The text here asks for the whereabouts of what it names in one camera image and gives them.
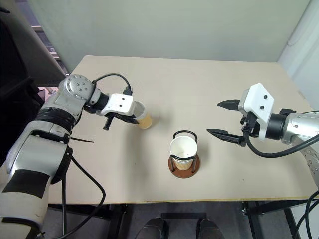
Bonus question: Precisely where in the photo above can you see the black hanging cables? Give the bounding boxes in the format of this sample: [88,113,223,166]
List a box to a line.
[291,190,319,239]

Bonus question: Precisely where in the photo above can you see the short black wrist cable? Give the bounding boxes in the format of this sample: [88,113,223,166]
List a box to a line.
[92,73,133,96]

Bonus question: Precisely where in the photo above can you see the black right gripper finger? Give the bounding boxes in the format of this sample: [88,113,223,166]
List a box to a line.
[206,128,247,148]
[217,99,241,112]

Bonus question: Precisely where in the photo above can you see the white ribbed paper cup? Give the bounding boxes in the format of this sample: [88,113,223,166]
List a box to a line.
[169,136,198,171]

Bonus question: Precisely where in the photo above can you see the black cable tie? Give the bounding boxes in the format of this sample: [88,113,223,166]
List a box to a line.
[70,136,95,144]

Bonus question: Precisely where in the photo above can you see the large black bulky object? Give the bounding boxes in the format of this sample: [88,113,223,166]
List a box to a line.
[0,7,48,165]

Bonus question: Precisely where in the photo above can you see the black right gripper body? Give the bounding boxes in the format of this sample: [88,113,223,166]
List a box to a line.
[237,89,260,139]

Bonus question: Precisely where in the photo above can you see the black metal table frame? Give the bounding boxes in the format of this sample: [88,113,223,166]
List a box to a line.
[48,198,319,239]

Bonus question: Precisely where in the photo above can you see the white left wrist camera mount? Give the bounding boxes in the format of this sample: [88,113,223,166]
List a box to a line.
[95,93,136,117]

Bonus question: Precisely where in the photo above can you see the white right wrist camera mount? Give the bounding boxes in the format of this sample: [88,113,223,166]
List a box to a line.
[243,83,275,143]

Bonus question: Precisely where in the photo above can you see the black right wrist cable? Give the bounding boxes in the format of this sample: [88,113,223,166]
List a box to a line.
[243,117,319,159]

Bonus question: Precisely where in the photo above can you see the dark rounded shape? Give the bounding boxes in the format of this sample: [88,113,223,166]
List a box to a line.
[196,218,226,239]
[135,217,169,239]

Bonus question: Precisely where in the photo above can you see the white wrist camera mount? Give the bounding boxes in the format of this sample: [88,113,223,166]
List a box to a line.
[95,93,136,117]
[243,83,275,143]

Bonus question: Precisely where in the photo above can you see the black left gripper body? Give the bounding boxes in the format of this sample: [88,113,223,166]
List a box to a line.
[107,112,127,120]

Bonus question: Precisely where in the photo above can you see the long black arm cable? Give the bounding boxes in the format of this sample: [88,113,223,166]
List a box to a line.
[60,148,106,239]

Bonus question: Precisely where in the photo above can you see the tan paper cup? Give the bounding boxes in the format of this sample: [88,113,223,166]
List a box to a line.
[134,101,153,130]

